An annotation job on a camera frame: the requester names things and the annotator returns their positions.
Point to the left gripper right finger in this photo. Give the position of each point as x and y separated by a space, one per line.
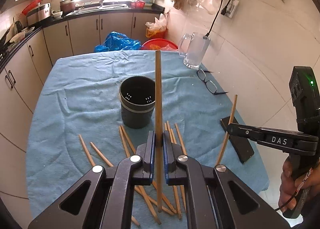
175 172

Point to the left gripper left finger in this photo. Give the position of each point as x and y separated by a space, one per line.
145 173

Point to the kitchen base cabinets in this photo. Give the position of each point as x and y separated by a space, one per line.
23 73

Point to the right hand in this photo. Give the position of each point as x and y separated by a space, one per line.
288 186

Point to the black smartphone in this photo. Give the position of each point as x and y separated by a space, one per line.
241 145

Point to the black utensil holder cup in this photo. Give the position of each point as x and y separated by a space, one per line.
137 99

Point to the blue towel table cloth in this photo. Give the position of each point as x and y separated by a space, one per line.
80 96

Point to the red plastic basin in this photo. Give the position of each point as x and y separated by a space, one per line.
159 44

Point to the clear glass beer mug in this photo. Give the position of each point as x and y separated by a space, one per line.
198 45

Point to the blue plastic bag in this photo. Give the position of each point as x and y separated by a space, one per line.
118 42

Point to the red small basket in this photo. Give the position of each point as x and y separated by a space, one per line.
137 4

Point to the steel sink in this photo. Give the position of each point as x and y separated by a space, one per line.
98 8

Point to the dark red cooking pot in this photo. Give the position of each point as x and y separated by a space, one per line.
67 6

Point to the silver rice cooker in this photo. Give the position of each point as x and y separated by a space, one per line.
39 13

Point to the black frame eyeglasses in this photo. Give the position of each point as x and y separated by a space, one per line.
203 75

